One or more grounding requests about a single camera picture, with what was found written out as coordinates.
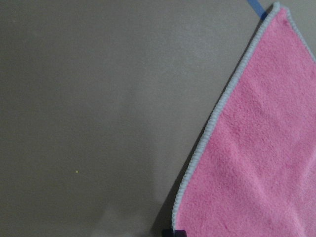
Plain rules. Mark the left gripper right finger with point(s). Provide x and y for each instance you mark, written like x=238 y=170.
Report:
x=180 y=233

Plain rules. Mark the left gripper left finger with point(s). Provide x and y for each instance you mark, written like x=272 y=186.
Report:
x=166 y=233

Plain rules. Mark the pink towel with grey edging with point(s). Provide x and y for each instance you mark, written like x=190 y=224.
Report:
x=253 y=173

